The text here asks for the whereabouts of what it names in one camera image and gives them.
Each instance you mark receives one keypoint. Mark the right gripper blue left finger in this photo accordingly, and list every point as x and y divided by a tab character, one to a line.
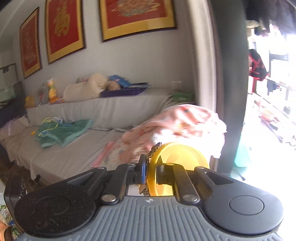
138	172

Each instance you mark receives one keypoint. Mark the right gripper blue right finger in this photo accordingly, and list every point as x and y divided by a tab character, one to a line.
164	173

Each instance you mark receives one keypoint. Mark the yellow round case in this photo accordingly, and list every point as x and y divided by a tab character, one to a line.
184	158

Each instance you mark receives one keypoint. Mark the pink floral blanket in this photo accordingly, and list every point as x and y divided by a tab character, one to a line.
184	124

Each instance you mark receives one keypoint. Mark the dark flat tray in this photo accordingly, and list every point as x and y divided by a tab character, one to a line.
133	90

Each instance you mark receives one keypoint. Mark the green knitted cloth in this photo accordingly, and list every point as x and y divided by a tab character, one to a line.
55	131

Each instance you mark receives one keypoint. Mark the grey sofa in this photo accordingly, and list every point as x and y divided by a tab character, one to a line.
111	117

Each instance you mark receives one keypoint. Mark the beige plush pillow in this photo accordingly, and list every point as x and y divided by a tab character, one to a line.
89	89

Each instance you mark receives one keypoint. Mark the yellow duck plush toy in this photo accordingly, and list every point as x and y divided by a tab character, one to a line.
52	91

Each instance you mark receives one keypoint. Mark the right red framed picture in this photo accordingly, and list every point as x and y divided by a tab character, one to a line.
125	18

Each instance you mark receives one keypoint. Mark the red framed picture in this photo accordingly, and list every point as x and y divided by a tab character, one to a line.
29	44
125	18

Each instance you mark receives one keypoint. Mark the middle red framed calligraphy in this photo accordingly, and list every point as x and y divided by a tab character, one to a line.
64	28

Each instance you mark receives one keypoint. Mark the left red framed picture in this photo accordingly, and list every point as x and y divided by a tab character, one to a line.
29	44

